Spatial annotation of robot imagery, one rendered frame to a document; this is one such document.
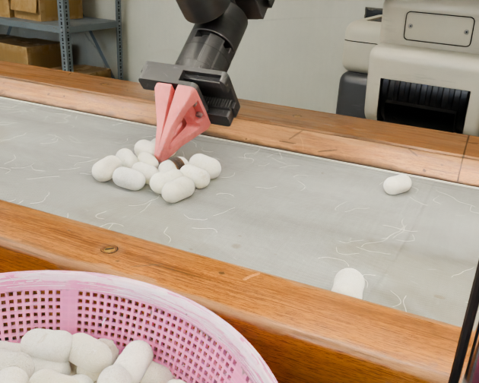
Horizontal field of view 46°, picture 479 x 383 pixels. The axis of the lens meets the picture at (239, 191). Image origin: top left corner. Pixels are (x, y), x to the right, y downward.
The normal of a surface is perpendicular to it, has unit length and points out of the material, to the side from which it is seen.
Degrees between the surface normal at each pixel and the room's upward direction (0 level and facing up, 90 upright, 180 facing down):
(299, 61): 90
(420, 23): 98
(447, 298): 0
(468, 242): 0
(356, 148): 45
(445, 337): 0
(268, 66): 90
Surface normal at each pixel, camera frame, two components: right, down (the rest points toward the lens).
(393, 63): -0.49, 0.45
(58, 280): 0.07, 0.15
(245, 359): -0.83, -0.09
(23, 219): 0.05, -0.92
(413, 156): -0.26, -0.41
